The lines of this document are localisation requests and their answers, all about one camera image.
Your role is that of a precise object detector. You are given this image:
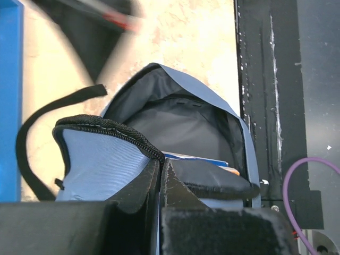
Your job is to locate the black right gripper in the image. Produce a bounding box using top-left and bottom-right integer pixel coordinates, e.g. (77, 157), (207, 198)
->
(34, 0), (140, 82)

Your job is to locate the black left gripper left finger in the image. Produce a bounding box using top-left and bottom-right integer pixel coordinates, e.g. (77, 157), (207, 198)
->
(103, 159), (160, 254)

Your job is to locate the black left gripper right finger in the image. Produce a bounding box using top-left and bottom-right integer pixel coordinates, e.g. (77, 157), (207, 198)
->
(160, 159), (208, 210)

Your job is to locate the blue cartoon cover book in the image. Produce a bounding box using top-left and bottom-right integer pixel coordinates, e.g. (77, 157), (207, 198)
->
(163, 151), (229, 167)

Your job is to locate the blue-grey fabric backpack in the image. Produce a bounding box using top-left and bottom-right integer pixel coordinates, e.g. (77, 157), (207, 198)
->
(15, 62), (261, 255)

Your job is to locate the orange treehouse book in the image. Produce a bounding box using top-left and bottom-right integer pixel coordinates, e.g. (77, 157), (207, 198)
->
(220, 166), (240, 176)

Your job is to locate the blue wooden shelf unit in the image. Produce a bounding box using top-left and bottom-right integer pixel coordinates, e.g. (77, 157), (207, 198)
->
(1, 0), (24, 202)

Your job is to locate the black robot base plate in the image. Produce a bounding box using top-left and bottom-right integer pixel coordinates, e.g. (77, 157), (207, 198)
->
(233, 0), (325, 230)

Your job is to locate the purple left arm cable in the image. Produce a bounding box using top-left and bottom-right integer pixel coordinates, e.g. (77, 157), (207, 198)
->
(282, 156), (340, 255)

